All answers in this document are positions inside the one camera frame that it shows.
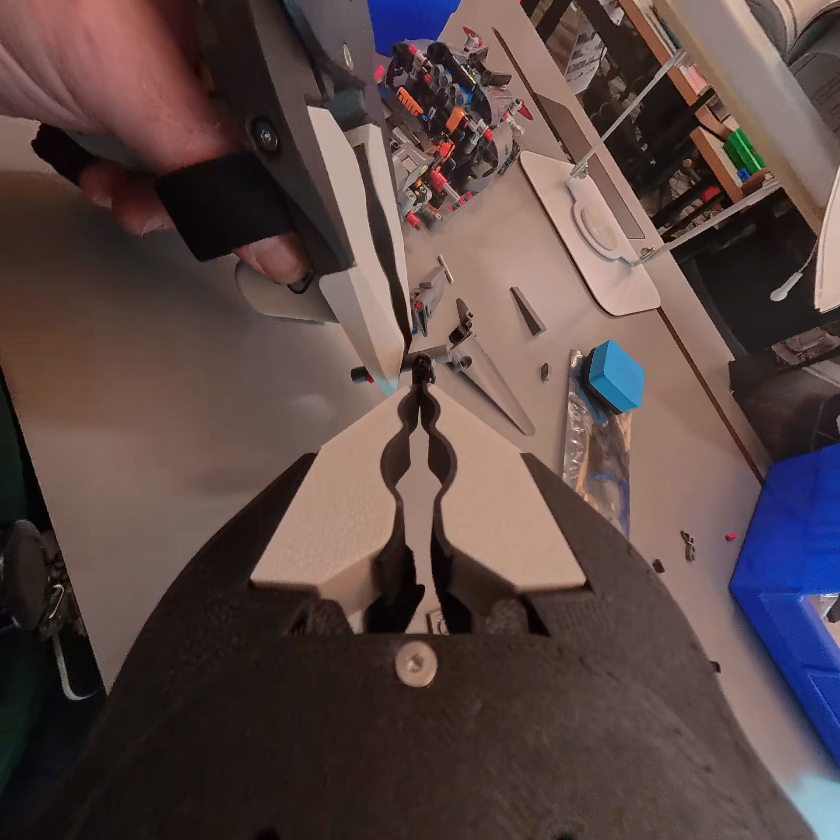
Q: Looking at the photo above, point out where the grey wedge slope brick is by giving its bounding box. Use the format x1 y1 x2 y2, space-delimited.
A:
510 286 547 337

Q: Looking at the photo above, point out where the white cable loop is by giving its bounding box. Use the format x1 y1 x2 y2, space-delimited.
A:
51 630 94 702

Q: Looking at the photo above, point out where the grey beam with red pins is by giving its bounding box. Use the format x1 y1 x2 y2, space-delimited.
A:
350 352 439 388

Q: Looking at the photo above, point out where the blue foam block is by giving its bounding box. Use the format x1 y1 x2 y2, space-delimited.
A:
577 340 646 416

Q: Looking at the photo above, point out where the green brick stack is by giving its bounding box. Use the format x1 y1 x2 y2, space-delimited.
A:
722 128 767 175

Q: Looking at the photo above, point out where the white cord with bulb end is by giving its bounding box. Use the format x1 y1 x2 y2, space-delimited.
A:
770 233 821 303

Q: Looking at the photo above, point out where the long grey wing panel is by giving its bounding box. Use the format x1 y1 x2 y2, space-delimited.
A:
448 328 536 438

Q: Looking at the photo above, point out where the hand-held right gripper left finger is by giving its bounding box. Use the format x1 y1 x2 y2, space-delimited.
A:
251 387 426 634

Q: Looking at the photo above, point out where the white book stand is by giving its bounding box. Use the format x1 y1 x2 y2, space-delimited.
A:
520 46 782 318

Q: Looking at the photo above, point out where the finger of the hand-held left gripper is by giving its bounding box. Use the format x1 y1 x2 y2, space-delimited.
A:
307 105 411 395
344 123 416 345

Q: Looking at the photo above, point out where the wooden shelf unit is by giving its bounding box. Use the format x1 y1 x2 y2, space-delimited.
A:
617 0 782 204

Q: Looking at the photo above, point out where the partly built toy vehicle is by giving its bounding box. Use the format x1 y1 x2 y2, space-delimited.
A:
374 26 534 232

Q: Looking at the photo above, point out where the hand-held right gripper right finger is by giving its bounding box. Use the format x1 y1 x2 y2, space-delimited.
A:
420 384 587 634

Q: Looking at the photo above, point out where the person's left hand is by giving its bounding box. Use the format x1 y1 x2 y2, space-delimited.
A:
0 0 311 286

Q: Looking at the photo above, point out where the silver foil bag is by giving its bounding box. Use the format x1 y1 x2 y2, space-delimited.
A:
562 349 635 536

